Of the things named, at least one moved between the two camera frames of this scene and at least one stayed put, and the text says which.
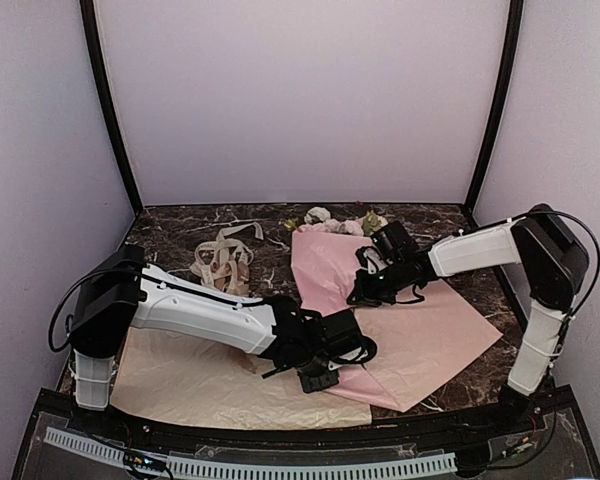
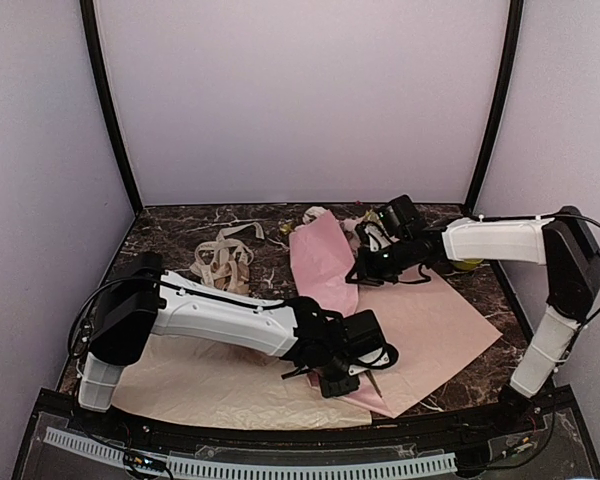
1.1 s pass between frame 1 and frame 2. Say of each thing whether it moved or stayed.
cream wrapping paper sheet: stayed
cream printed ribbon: stayed
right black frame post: stayed
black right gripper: moved
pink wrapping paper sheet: moved
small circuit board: stayed
